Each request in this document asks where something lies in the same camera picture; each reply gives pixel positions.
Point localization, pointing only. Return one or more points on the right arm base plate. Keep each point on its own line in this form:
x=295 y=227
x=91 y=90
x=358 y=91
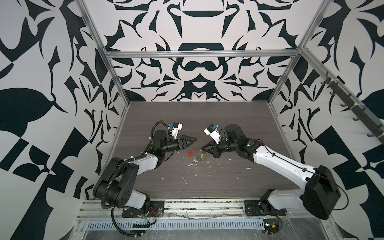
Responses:
x=255 y=208

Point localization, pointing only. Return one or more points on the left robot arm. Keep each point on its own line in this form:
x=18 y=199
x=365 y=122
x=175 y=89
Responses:
x=115 y=186

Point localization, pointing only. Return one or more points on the small circuit board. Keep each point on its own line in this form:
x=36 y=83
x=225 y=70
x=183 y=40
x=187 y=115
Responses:
x=272 y=226

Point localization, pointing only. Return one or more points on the white slotted cable duct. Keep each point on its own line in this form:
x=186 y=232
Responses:
x=200 y=224

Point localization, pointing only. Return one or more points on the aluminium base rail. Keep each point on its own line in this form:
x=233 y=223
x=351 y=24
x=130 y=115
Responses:
x=185 y=208

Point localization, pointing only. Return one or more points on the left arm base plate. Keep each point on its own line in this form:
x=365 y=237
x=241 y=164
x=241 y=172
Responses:
x=150 y=209

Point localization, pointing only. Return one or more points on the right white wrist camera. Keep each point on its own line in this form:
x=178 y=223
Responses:
x=213 y=132

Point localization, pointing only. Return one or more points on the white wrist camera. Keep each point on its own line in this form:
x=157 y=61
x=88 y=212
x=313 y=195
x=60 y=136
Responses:
x=174 y=129
x=213 y=132

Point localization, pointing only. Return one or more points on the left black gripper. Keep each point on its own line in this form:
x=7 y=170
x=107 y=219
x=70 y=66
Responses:
x=184 y=146

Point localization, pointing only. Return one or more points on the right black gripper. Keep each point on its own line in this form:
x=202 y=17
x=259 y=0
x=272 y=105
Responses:
x=215 y=152

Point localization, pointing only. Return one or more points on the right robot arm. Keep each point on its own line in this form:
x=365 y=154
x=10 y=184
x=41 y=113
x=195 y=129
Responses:
x=317 y=190

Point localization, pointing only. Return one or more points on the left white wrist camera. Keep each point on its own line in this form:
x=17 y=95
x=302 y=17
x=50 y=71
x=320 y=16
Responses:
x=174 y=129

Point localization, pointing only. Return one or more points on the black wall hook rack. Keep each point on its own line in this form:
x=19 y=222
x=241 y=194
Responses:
x=351 y=102

